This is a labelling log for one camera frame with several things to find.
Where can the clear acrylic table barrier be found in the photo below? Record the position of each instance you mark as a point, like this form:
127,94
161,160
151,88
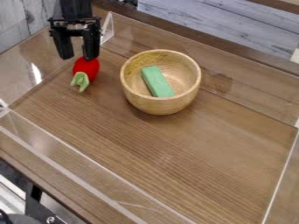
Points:
201,167

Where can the black metal bracket with bolt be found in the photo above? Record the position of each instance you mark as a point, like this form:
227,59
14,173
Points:
36,210

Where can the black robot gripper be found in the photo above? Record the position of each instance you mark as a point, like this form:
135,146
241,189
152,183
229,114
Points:
72,21

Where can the wooden bowl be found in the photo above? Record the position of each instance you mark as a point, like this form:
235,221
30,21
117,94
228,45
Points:
181,72

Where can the green rectangular block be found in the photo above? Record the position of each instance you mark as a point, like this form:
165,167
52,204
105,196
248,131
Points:
156,82

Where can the red plush tomato toy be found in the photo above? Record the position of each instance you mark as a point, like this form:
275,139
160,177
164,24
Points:
84,72

